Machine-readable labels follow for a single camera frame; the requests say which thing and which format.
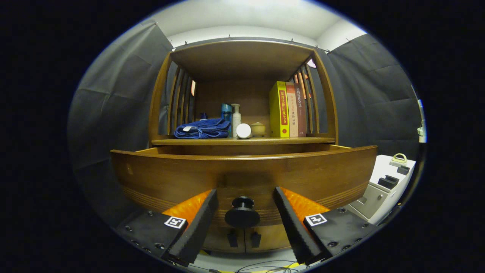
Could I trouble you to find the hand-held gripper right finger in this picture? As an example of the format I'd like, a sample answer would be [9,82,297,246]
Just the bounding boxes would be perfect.
[274,186,379,266]

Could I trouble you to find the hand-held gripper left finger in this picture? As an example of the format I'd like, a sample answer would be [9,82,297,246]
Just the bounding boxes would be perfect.
[116,188,219,267]

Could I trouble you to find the curved wooden drawer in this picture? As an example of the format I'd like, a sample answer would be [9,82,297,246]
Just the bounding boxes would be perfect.
[110,144,378,229]

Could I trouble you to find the white and green tube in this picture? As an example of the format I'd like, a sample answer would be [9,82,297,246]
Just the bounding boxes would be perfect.
[236,123,252,140]

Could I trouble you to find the wooden cabinet door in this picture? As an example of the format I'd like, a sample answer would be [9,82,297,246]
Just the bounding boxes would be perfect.
[244,224,294,253]
[203,227,247,253]

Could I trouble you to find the white side cabinet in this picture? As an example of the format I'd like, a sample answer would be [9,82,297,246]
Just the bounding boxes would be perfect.
[343,154,416,225]

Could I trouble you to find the wooden countertop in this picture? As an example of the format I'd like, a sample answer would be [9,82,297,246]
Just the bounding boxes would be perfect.
[152,136,336,146]

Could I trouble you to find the brown wooden cabinet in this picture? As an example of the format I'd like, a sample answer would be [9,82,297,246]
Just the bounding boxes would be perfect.
[149,40,339,254]

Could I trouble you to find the folded blue towel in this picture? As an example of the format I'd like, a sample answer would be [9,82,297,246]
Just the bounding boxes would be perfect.
[174,118,231,139]

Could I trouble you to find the black slotted holder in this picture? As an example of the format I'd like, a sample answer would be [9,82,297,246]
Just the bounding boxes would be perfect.
[378,175,399,190]

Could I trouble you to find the brown book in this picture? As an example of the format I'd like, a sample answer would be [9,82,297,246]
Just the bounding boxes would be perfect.
[295,83,308,137]

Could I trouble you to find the orange and white book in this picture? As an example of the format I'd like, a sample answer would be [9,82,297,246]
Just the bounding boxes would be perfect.
[285,82,300,137]

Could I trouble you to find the white pump bottle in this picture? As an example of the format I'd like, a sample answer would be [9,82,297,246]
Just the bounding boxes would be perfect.
[231,104,242,131]

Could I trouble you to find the yellow book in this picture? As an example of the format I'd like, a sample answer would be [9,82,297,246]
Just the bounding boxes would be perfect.
[269,81,290,138]

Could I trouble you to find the teal blue bottle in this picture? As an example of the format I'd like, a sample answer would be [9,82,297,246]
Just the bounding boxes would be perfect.
[221,104,232,131]

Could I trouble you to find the thin floor cables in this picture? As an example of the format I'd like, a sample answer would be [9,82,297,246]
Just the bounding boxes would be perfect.
[189,260,300,273]

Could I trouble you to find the white wall device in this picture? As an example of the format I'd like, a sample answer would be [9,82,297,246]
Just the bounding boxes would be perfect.
[417,99,427,143]

